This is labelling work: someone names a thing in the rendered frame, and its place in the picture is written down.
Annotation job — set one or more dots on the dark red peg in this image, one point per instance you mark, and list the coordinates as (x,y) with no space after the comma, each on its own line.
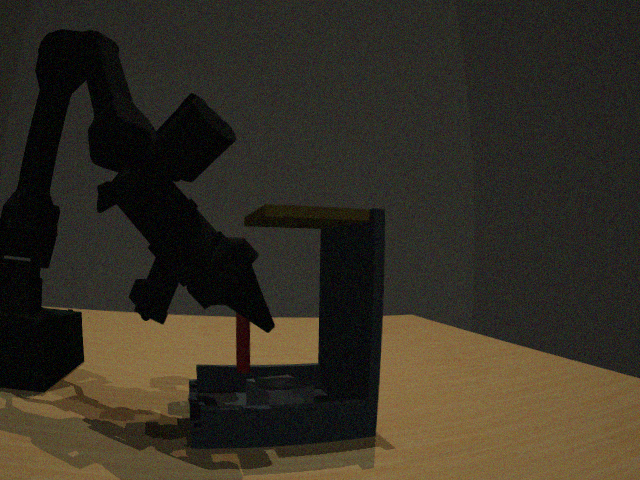
(243,344)

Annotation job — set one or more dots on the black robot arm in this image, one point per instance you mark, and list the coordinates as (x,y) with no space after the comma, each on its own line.
(121,139)

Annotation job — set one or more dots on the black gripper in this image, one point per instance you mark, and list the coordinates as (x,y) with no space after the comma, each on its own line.
(220,267)

